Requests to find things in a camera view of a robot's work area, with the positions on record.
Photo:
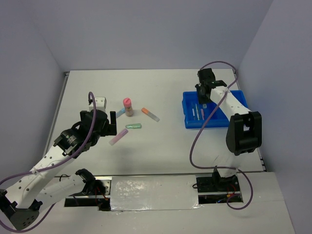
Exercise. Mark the green eraser stick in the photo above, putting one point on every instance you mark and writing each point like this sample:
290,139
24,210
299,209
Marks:
134,126

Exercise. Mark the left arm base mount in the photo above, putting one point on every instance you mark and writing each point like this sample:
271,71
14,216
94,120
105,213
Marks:
95,193

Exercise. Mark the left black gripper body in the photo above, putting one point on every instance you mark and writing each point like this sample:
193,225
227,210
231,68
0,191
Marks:
108,129

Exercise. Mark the orange capped clear tube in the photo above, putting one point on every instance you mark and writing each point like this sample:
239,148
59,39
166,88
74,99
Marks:
150,114

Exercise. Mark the blue divided plastic bin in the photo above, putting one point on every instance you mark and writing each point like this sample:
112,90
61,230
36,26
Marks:
219,117

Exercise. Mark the pink correction tape stick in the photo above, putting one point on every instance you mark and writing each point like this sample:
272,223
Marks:
202,114

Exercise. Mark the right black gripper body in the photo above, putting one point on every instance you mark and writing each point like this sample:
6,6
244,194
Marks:
202,99

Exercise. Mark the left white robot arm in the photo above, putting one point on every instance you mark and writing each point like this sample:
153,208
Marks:
33,193

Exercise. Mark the pink clear tube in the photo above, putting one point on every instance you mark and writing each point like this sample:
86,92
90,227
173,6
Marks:
118,137

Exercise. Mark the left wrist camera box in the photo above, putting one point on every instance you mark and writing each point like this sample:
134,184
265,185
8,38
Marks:
100,102

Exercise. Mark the blue capped clear tube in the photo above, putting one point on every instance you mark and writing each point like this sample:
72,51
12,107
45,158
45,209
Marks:
121,112

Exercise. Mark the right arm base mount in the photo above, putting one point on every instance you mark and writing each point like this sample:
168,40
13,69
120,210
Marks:
213,189

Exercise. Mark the pink capped glue bottle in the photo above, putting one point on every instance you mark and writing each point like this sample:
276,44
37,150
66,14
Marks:
128,107

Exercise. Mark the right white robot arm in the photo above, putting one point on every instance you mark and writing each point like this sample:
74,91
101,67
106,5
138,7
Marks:
244,133

